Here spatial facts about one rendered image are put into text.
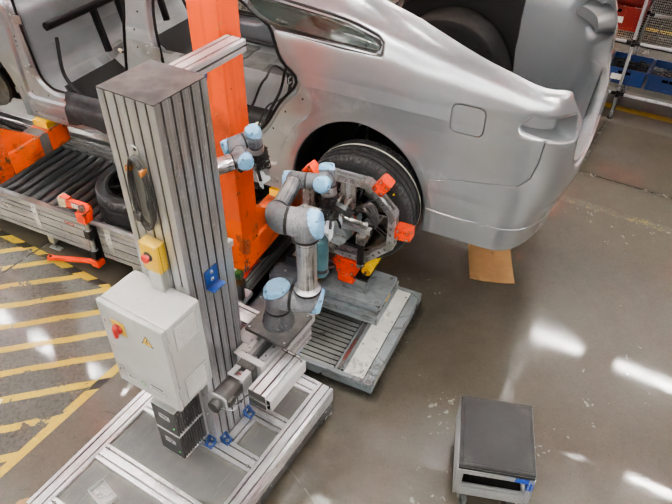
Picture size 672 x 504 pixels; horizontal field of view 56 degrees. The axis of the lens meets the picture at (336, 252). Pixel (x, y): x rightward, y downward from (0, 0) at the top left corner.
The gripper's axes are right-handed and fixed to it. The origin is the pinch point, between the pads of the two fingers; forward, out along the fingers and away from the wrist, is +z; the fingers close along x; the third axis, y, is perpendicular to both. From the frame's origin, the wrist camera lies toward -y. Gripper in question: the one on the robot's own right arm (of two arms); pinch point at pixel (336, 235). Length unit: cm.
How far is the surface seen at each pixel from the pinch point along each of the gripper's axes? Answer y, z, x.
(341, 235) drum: 7.1, 11.0, -24.6
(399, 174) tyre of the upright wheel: -18, -15, -49
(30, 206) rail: 242, 17, -48
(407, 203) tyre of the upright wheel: -23.9, -1.8, -43.0
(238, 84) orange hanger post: 45, -70, -5
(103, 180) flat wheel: 195, 4, -70
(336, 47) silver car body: 10, -81, -44
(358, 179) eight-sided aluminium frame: -1.1, -17.0, -33.3
